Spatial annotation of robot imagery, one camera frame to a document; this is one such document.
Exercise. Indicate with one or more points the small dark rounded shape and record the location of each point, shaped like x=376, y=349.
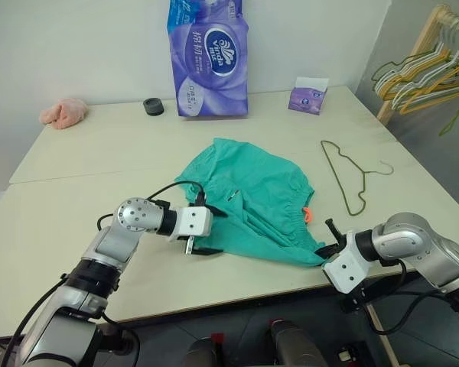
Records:
x=202, y=353

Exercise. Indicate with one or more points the black round cap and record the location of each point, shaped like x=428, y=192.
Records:
x=153, y=107

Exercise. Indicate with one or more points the light wooden clothes rack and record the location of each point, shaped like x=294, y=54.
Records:
x=425, y=38

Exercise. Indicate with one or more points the large dark rounded shape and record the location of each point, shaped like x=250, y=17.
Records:
x=294, y=344

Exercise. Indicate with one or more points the large purple tissue pack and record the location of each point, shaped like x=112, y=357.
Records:
x=210, y=69

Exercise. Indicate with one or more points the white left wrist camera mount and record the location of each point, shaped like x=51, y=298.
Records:
x=193, y=222

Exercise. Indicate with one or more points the pink cloth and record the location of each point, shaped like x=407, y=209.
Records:
x=63, y=114

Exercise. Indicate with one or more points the dark olive rack hanger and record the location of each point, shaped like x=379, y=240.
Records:
x=382, y=65

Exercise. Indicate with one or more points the green shorts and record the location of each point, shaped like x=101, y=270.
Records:
x=260, y=183

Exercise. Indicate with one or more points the light wooden floor frame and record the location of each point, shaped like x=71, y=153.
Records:
x=378, y=336

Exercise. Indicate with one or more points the small purple tissue box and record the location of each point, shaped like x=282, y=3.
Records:
x=306, y=100

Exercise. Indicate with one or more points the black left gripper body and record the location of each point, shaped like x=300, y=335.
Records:
x=190, y=246

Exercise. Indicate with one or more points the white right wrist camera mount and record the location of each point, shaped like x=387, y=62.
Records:
x=346, y=267

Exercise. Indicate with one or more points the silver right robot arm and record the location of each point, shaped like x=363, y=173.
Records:
x=405, y=237

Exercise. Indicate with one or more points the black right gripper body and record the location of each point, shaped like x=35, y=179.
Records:
x=339, y=246

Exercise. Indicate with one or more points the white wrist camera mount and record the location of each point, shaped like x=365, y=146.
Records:
x=346, y=267
x=193, y=222

